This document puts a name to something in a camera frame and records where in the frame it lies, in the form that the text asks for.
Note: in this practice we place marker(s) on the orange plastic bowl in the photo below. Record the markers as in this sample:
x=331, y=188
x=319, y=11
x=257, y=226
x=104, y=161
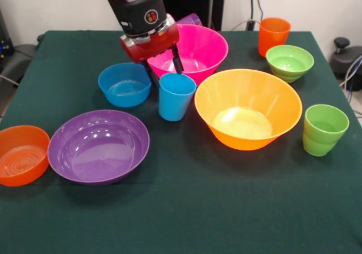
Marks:
x=19, y=166

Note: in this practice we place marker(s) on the purple plastic bowl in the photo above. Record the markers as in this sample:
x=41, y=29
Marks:
x=99, y=158

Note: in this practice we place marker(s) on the dark equipment box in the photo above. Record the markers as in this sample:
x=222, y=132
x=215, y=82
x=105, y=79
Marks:
x=4, y=47

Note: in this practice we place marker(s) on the green plastic bowl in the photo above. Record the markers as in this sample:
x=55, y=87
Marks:
x=289, y=67

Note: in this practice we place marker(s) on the yellow plastic bowl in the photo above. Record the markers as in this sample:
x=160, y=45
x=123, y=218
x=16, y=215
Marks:
x=280, y=107

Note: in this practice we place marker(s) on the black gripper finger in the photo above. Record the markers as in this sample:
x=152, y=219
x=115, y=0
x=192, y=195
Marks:
x=177, y=60
x=151, y=75

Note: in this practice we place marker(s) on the purple plastic cup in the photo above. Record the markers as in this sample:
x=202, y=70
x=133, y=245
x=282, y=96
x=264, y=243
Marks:
x=193, y=19

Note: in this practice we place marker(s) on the grey chair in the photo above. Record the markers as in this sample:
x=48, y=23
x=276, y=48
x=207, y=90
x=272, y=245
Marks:
x=17, y=59

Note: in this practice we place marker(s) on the orange plastic cup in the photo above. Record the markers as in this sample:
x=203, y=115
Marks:
x=273, y=34

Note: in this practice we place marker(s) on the pink plastic bowl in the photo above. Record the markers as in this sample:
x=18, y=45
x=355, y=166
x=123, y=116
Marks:
x=206, y=44

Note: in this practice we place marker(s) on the blue plastic cup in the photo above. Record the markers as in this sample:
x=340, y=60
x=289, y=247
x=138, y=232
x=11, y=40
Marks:
x=174, y=107

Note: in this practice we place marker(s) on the green plastic cup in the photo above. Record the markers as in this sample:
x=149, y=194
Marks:
x=322, y=143

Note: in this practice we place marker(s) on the blue plastic bowl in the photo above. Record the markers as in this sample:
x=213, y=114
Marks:
x=125, y=95

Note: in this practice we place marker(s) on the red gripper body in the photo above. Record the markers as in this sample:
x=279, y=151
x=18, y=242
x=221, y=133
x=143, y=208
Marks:
x=152, y=46

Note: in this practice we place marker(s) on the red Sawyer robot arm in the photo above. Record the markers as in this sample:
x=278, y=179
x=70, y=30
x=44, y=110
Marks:
x=135, y=10

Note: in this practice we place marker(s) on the dark green tablecloth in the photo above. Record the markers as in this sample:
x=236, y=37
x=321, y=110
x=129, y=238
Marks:
x=198, y=208

